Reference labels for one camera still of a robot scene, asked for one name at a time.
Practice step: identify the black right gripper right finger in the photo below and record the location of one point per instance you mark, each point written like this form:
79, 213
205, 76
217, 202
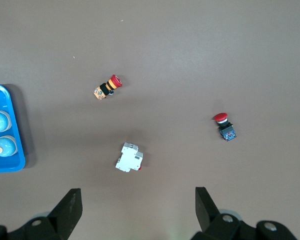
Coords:
205, 207

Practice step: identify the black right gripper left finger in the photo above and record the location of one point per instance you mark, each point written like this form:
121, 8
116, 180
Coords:
70, 207

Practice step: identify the blue desk bell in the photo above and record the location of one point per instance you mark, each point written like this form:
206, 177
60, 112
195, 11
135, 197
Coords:
6, 147
0, 122

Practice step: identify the blue plastic tray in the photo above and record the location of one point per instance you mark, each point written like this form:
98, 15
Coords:
2, 100

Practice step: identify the white circuit breaker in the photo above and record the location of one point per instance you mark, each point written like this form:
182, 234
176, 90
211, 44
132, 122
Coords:
128, 157

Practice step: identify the red mushroom push button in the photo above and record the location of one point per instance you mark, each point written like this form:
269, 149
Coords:
226, 130

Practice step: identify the yellow red emergency stop button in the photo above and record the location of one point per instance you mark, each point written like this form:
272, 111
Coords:
106, 87

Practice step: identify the brown table cover sheet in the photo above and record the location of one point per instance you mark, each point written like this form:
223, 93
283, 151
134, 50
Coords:
190, 50

